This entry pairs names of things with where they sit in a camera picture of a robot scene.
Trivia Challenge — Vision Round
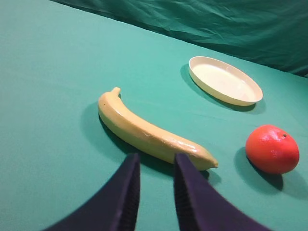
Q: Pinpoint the orange-red round fruit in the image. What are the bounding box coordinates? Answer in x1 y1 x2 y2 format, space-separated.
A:
245 125 299 174

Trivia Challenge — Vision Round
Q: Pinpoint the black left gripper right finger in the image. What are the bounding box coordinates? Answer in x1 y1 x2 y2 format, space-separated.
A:
174 154 269 231

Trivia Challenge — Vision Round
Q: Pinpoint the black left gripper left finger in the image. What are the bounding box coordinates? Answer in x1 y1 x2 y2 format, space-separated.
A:
46 154 140 231

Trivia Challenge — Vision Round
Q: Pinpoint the green table cloth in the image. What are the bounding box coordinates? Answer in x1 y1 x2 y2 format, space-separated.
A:
0 0 308 231

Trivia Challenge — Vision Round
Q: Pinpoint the yellow plastic banana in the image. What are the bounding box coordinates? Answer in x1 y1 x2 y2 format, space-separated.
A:
98 87 218 170

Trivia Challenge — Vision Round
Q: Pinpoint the dark green backdrop cloth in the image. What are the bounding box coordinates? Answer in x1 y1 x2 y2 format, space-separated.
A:
63 0 308 77

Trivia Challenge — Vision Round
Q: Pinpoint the pale yellow oval plate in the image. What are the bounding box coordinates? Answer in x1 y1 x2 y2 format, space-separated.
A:
189 56 263 106

